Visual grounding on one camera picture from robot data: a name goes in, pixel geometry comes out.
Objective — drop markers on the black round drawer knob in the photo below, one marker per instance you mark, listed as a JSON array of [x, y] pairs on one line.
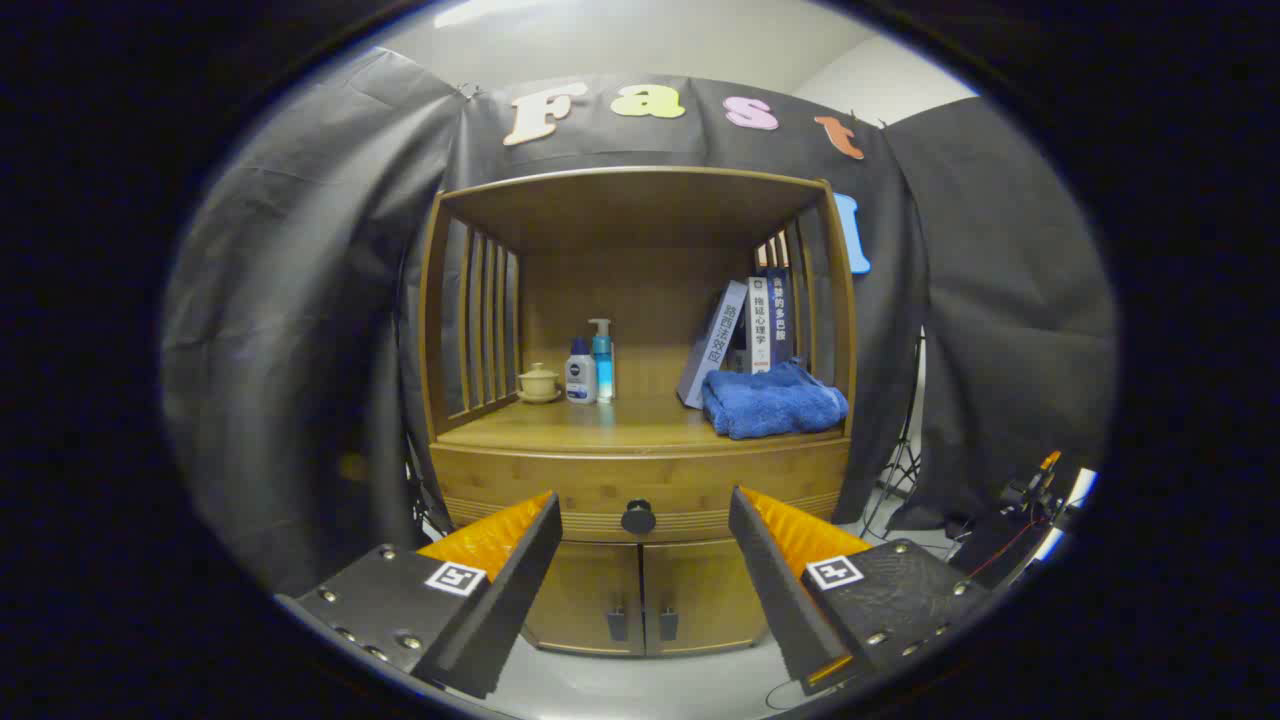
[[638, 518]]

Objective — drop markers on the white spine book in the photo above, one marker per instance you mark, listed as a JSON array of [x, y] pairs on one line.
[[759, 330]]

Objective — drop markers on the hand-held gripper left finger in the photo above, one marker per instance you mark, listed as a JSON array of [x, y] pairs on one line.
[[510, 600]]

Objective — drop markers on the wooden countertop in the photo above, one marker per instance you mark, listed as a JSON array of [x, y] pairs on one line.
[[620, 425]]

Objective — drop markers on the black equipment with orange part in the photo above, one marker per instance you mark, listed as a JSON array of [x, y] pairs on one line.
[[1000, 545]]

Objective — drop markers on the dark blue spine book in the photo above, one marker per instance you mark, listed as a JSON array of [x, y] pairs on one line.
[[779, 320]]

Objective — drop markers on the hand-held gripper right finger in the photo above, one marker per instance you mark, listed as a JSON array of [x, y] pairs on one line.
[[775, 590]]

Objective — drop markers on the black light stand tripod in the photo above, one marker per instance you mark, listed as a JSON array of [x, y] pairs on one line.
[[905, 440]]

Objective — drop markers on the wooden cabinet door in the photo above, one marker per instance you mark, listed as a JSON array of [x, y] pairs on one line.
[[590, 600], [700, 595]]

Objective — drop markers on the beige lidded teacup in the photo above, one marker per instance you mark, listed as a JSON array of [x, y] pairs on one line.
[[540, 385]]

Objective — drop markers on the grey leaning book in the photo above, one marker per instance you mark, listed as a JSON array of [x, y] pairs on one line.
[[715, 340]]

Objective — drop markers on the white bottle with blue cap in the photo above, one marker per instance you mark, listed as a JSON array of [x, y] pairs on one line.
[[580, 380]]

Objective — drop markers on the blue pump bottle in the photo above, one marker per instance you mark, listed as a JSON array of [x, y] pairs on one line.
[[603, 370]]

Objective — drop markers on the black backdrop cloth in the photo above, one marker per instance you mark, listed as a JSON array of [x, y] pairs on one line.
[[300, 300]]

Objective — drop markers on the wooden cabinet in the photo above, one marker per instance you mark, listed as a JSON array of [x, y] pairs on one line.
[[640, 210]]

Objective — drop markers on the folded blue towel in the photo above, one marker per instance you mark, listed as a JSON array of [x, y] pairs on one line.
[[770, 405]]

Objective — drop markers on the wooden drawer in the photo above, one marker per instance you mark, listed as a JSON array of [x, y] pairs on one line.
[[600, 480]]

